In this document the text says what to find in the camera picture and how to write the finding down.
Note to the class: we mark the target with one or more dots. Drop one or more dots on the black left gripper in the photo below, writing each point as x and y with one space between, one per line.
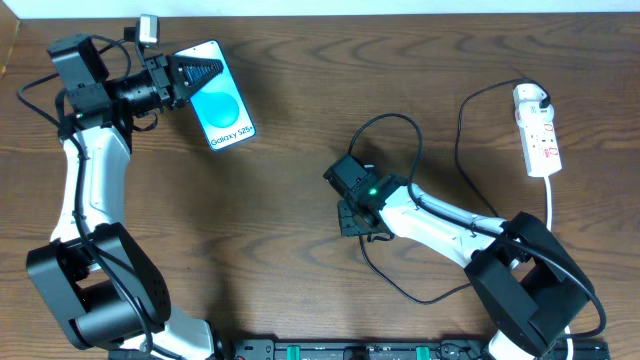
166 80

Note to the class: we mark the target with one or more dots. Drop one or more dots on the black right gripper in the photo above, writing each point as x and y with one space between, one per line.
350 220

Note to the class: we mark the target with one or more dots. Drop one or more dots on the blue Galaxy smartphone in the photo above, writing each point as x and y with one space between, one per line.
219 106

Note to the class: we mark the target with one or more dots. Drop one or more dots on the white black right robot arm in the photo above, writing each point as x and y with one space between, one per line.
529 285

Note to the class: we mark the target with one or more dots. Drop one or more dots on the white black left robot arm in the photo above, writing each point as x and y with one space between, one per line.
101 287

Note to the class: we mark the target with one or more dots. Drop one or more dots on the white power strip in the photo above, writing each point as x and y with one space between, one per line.
534 115

